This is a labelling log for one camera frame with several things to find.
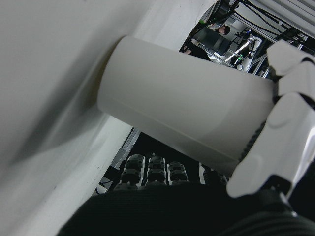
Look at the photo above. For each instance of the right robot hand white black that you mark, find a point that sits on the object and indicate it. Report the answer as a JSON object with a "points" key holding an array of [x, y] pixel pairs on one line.
{"points": [[172, 211]]}

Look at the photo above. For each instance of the white paper cup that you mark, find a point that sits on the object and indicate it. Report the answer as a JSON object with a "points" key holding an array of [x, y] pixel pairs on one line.
{"points": [[172, 103]]}

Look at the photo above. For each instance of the black office chair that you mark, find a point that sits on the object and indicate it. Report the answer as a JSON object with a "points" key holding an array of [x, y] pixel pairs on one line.
{"points": [[211, 41]]}

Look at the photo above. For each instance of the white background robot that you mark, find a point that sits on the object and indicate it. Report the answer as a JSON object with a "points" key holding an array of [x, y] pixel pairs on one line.
{"points": [[257, 44]]}

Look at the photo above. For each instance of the distant seated person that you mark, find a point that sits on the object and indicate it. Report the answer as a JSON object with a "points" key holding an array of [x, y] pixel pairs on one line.
{"points": [[224, 30]]}

